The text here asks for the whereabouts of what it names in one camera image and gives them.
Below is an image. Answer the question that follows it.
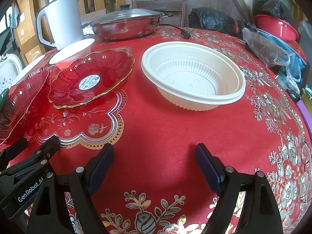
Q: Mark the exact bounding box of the glass pot lid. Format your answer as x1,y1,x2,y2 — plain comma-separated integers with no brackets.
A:
90,4,164,25

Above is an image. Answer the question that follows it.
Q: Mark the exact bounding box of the white electric kettle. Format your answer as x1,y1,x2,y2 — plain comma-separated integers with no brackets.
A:
35,0,84,51

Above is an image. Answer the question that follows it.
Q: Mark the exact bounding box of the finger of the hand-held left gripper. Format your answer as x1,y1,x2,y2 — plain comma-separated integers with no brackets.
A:
0,138,29,169
0,135,61,177

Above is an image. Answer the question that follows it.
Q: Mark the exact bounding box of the red floral tablecloth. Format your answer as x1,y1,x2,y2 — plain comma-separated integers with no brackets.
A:
0,26,312,234

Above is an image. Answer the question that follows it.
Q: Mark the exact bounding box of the purple object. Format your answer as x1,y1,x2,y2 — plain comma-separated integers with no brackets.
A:
296,100,312,127

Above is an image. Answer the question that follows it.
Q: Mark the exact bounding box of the brown cardboard box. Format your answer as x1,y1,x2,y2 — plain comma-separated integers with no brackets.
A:
15,0,43,45
24,44,47,64

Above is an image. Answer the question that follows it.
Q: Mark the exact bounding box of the blue plastic bag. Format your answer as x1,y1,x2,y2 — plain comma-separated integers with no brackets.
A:
258,29,308,83

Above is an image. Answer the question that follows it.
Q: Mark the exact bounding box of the red plastic basin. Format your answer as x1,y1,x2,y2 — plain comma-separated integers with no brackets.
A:
255,15,299,42

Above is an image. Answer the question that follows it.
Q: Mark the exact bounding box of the white bowl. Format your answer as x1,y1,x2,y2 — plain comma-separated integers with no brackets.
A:
11,54,47,87
49,38,95,65

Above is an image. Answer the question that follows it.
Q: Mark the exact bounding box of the white ornate chair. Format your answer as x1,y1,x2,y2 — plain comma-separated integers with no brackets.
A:
0,53,23,89

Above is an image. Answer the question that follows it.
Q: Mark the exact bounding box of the cream plastic bowl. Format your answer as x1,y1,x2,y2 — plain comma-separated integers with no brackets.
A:
141,42,246,111

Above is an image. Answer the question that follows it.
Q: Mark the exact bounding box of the clear plastic bag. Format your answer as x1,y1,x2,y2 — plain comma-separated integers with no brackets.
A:
242,27,292,66

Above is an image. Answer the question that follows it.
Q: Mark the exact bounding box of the black plastic bag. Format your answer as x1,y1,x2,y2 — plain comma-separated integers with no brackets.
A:
252,0,293,21
188,7,244,38

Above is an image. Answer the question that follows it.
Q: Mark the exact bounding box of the stainless steel pot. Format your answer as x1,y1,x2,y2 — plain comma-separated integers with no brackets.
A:
82,12,174,42

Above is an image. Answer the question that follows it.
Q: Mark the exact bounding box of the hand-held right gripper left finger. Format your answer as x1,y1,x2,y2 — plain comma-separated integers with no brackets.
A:
26,143,115,234

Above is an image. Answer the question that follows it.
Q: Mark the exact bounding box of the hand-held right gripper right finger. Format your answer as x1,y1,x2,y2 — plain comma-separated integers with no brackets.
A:
195,143,284,234

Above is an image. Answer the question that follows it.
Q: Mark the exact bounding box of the red glass plate with sticker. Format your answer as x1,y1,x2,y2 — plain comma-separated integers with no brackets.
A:
47,49,135,109

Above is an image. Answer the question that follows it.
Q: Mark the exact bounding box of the black power plug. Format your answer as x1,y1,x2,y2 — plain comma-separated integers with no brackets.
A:
160,24,192,39

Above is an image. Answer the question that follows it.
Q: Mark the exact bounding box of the wooden chair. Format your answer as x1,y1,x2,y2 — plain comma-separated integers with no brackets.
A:
132,0,187,27

